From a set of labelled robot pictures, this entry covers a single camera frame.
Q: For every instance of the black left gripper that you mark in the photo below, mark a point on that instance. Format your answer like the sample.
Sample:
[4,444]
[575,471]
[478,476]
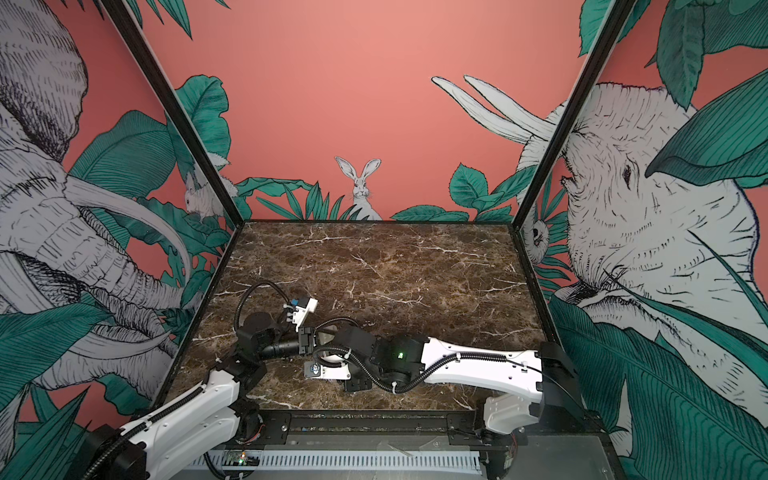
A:
[306,341]

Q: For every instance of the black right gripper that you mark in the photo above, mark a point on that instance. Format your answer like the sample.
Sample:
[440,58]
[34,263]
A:
[352,386]

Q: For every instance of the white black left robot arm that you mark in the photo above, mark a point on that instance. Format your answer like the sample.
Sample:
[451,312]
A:
[161,443]

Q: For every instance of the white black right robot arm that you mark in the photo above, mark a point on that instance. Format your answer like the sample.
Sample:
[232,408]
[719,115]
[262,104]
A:
[532,385]

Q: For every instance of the green circuit board with leds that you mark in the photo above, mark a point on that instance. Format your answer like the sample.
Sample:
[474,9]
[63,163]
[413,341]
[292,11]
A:
[240,459]

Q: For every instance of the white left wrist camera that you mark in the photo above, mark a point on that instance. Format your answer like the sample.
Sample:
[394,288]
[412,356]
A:
[298,310]

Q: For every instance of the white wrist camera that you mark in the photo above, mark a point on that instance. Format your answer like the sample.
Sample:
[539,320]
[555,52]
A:
[333,368]
[298,310]

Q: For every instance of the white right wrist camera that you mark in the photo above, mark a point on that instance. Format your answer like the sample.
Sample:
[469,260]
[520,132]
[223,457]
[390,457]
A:
[333,368]

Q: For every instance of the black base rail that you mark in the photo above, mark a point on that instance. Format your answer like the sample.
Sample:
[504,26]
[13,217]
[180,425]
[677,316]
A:
[351,428]

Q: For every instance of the white slotted cable duct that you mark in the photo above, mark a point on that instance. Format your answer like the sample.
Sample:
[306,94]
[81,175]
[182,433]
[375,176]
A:
[461,462]

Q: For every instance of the black left corner frame post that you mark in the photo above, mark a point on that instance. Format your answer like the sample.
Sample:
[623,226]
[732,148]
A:
[125,24]

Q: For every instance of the black corner frame post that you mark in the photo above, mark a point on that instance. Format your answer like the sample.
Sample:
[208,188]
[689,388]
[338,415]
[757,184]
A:
[125,24]
[612,26]

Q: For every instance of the black right corner frame post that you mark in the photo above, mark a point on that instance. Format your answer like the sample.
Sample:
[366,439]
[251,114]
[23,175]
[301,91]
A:
[612,26]

